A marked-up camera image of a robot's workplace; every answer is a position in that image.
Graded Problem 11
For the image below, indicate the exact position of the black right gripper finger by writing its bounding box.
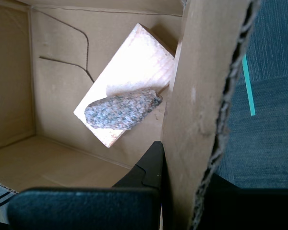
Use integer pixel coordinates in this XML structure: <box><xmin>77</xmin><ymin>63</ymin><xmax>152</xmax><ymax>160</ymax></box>
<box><xmin>8</xmin><ymin>141</ymin><xmax>164</xmax><ymax>230</ymax></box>
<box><xmin>195</xmin><ymin>173</ymin><xmax>288</xmax><ymax>230</ymax></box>

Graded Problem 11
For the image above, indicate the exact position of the pinkish speckled rock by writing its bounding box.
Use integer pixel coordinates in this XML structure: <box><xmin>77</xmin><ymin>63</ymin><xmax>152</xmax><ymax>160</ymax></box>
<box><xmin>84</xmin><ymin>89</ymin><xmax>163</xmax><ymax>130</ymax></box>

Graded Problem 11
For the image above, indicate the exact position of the cardboard box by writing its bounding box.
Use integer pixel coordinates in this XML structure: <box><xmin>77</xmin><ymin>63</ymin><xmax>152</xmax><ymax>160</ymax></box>
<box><xmin>0</xmin><ymin>0</ymin><xmax>262</xmax><ymax>230</ymax></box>

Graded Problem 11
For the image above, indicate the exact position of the light wooden block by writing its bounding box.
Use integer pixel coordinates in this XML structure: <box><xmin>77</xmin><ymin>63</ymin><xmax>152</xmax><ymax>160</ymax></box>
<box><xmin>73</xmin><ymin>23</ymin><xmax>175</xmax><ymax>148</ymax></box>

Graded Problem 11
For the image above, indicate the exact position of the teal floor tape strip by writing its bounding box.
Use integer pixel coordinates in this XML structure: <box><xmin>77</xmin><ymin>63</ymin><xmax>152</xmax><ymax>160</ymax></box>
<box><xmin>241</xmin><ymin>54</ymin><xmax>256</xmax><ymax>117</ymax></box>

